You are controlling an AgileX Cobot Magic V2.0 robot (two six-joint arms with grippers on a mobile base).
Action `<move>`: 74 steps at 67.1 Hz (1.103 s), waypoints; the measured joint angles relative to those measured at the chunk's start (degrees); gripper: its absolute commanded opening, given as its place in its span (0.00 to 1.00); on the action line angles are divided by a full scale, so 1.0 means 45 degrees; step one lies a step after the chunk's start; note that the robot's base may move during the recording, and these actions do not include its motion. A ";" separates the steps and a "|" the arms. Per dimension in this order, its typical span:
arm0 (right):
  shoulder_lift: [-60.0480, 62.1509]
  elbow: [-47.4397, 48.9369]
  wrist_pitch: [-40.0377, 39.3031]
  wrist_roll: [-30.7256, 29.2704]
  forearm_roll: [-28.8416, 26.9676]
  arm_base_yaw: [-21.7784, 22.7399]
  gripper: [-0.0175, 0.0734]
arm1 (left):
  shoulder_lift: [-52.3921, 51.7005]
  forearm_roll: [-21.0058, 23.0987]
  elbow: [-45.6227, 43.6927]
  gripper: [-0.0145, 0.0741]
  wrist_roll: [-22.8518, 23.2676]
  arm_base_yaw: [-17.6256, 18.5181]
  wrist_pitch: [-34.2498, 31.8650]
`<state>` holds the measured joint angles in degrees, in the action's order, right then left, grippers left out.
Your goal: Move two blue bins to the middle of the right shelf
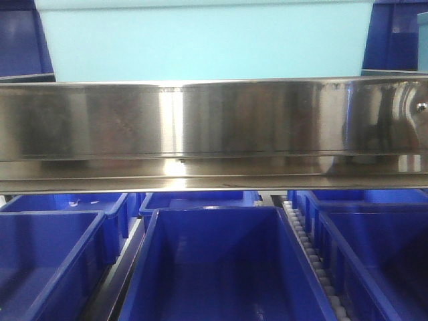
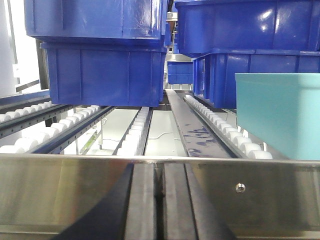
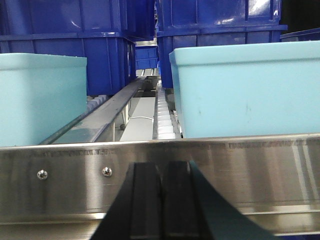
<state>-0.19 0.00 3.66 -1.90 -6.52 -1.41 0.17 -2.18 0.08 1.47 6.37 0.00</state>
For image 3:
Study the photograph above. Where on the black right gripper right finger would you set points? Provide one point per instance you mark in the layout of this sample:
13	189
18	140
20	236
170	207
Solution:
194	210

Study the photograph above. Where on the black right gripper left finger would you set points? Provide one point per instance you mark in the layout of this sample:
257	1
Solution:
135	213

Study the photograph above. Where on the light blue bin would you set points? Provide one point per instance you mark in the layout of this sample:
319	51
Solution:
39	94
248	89

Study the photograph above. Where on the roller conveyor track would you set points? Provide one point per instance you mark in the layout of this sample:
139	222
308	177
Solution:
165	119

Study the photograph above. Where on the dark blue crate left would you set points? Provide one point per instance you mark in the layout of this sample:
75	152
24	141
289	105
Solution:
105	32

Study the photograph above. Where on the dark blue crate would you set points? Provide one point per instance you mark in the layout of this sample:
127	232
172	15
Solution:
105	32
198	23

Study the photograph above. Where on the dark blue crate right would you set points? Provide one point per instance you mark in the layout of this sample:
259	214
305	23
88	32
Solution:
198	23

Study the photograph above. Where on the shelf rail screw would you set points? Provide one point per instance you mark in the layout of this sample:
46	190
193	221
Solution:
107	172
42	174

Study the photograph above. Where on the stainless steel shelf rail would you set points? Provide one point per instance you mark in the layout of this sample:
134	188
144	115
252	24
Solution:
272	180

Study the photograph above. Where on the grey divider rail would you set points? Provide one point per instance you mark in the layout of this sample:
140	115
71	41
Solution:
105	123

